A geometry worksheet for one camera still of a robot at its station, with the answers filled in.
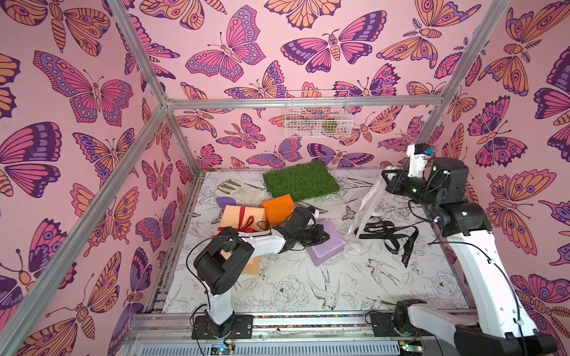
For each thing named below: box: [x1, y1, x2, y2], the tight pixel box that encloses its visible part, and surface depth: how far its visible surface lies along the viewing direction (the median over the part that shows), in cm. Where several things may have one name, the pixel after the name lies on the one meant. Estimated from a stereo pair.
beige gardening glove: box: [215, 178, 273, 207], surface depth 112 cm
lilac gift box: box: [305, 218, 346, 267], surface depth 87 cm
